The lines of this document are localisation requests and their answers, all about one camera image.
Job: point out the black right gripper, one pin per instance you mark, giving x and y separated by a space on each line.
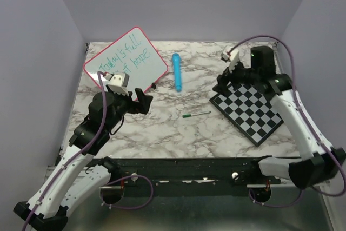
223 79

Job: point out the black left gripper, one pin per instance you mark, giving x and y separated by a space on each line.
142 106

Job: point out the pink framed whiteboard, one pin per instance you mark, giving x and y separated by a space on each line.
132 54

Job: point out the white green marker pen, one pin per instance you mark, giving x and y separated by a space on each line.
201 113

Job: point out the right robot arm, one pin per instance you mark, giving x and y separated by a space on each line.
318 160

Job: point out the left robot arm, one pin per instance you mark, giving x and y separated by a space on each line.
53 204

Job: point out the black white chessboard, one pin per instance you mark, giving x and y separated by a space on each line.
249 112

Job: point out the blue toy microphone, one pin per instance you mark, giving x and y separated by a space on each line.
176 62

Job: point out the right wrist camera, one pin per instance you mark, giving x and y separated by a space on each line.
231 57

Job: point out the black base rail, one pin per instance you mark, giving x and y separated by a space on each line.
183 177

